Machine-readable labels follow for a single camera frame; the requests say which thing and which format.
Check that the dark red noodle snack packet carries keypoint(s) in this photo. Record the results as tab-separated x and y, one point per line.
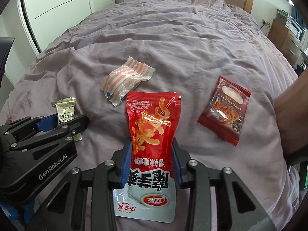
226	110

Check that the wall socket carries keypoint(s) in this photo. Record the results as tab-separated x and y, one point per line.
266	22

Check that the white printer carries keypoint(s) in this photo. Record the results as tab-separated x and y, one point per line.
291	24

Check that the wooden dresser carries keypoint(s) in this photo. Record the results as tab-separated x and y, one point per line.
286	43

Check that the person's left hand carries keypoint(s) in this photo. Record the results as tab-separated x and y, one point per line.
19	209

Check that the white wardrobe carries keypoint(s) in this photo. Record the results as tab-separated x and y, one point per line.
67	9

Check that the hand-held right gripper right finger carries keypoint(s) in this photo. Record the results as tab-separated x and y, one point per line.
176	166

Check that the black chair back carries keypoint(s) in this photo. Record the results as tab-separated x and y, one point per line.
4	62

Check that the long red white snack packet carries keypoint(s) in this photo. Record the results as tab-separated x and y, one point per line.
151	130

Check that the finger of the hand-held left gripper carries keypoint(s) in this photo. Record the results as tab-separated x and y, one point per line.
45	122
69	127

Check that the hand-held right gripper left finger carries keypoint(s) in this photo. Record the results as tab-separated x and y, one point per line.
127	163

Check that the pink striped candy packet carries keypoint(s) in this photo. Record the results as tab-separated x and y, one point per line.
125	84

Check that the olive green small packet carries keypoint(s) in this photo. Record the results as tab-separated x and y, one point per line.
65	110

